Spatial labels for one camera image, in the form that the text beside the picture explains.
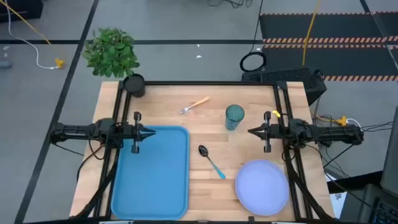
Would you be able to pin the green leafy plant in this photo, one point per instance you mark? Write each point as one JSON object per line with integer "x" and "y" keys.
{"x": 110, "y": 53}

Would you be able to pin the black metal table frame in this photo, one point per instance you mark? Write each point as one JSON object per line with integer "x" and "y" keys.
{"x": 202, "y": 83}

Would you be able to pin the black hazard-striped floor mat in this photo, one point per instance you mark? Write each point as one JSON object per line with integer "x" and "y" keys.
{"x": 342, "y": 26}

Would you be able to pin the black desk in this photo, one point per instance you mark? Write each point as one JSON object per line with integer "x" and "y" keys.
{"x": 357, "y": 186}

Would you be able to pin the black plant pot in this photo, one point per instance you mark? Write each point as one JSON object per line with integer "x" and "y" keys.
{"x": 134, "y": 85}

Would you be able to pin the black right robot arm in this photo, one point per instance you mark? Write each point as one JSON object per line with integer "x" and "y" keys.
{"x": 326, "y": 133}

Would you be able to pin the yellow tag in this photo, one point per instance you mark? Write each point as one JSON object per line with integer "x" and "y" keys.
{"x": 276, "y": 114}

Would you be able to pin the black keyboard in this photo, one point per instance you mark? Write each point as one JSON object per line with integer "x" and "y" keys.
{"x": 385, "y": 214}

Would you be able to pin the blue plastic tray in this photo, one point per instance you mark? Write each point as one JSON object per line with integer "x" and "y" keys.
{"x": 155, "y": 180}

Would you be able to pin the yellow plug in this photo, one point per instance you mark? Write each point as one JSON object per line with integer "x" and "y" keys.
{"x": 342, "y": 120}

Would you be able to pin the lavender round plate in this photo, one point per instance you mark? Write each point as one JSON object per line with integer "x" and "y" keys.
{"x": 261, "y": 188}

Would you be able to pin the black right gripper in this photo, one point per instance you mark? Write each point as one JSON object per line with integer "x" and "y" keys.
{"x": 268, "y": 132}

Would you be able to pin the white printed sheet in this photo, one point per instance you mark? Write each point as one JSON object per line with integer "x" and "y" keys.
{"x": 338, "y": 205}

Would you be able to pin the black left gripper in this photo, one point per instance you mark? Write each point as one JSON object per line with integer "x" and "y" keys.
{"x": 136, "y": 133}

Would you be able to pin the black equipment case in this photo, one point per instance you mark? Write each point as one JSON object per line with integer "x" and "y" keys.
{"x": 18, "y": 9}

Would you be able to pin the teal faceted plastic cup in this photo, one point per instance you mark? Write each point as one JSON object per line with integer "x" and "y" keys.
{"x": 234, "y": 119}

